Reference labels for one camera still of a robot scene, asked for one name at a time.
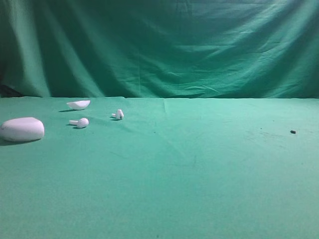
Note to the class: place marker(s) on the white earbud with dark tip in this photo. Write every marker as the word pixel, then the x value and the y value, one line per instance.
pixel 118 115

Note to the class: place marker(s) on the white earbud case lid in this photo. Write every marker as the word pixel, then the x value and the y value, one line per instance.
pixel 79 105

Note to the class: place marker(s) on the green table cloth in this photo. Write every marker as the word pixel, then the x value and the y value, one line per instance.
pixel 170 169

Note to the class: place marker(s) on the green backdrop cloth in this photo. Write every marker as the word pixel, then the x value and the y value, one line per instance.
pixel 159 48

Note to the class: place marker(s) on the white earbud case base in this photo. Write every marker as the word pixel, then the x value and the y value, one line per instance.
pixel 22 129

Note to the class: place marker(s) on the white earbud near case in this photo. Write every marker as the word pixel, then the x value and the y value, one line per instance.
pixel 81 123

